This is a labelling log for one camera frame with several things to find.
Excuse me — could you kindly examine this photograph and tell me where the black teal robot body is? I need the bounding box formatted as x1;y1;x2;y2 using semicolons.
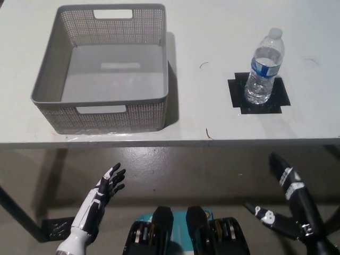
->
122;206;252;255

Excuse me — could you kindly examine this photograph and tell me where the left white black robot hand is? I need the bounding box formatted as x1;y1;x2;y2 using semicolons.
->
70;163;126;237

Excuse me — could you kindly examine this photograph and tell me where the black metal table leg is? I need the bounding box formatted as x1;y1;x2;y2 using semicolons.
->
0;183;47;243

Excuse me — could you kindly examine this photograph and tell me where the grey perforated plastic basket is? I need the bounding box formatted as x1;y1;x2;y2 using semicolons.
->
30;3;170;135

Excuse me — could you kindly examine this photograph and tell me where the clear water bottle blue label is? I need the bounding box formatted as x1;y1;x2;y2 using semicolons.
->
244;27;286;105

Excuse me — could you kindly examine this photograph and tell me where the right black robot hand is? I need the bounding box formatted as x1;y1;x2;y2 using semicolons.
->
243;152;340;255

